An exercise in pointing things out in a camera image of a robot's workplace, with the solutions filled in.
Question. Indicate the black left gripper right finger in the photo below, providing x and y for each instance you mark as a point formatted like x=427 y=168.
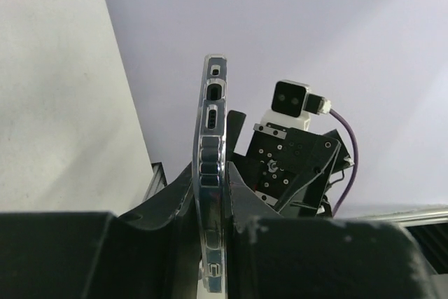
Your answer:
x=270 y=256

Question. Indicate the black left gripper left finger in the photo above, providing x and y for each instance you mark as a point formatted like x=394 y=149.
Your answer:
x=151 y=251

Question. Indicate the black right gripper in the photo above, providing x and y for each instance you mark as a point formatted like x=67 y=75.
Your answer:
x=288 y=169

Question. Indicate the clear phone case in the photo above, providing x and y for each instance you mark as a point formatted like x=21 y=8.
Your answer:
x=209 y=171

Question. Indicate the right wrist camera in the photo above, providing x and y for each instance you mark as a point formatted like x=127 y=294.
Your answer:
x=292 y=106

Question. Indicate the aluminium front rail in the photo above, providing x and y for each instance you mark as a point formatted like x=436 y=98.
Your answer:
x=407 y=215

